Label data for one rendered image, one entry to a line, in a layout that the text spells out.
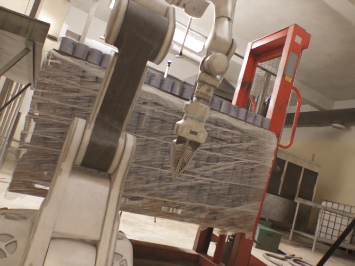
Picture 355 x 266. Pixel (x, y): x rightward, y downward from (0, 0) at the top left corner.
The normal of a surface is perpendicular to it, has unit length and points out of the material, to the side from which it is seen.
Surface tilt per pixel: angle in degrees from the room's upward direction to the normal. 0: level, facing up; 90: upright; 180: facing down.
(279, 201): 90
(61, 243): 19
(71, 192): 59
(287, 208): 90
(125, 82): 112
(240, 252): 90
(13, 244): 38
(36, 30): 90
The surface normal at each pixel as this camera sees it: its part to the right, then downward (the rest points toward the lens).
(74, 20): 0.44, 0.01
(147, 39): 0.23, 0.37
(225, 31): 0.40, -0.35
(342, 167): -0.86, -0.30
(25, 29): 0.17, -0.07
